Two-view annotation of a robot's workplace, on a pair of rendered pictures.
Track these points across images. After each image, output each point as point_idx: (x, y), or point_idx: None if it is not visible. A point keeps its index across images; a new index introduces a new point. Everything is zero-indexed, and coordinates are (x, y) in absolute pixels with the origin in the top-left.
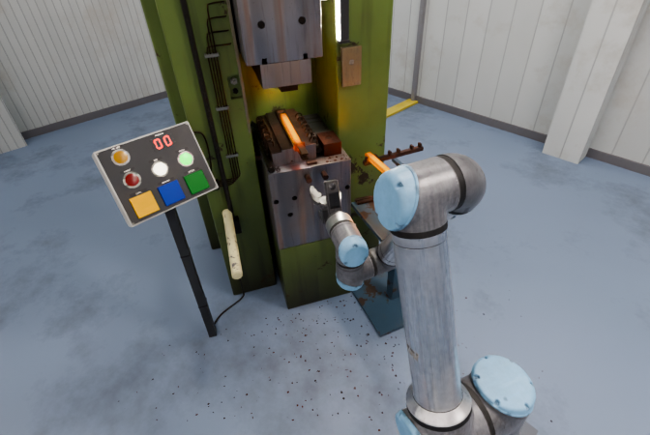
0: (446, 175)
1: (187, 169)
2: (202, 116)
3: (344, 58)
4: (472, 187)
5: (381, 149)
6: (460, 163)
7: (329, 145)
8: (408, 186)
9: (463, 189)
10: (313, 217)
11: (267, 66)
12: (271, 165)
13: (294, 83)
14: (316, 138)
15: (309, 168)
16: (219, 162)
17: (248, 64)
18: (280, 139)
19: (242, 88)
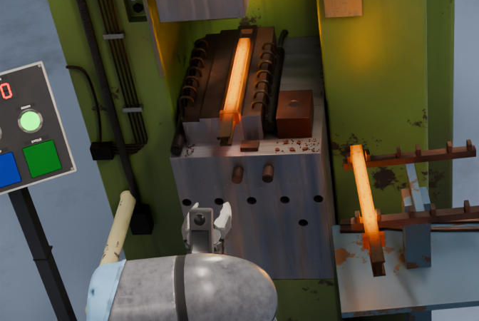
0: (160, 292)
1: (30, 138)
2: (84, 43)
3: None
4: (199, 315)
5: (420, 131)
6: (189, 279)
7: (286, 120)
8: (100, 297)
9: (184, 317)
10: (257, 240)
11: None
12: (176, 143)
13: (213, 17)
14: (264, 105)
15: (241, 158)
16: (110, 118)
17: None
18: (211, 95)
19: (145, 7)
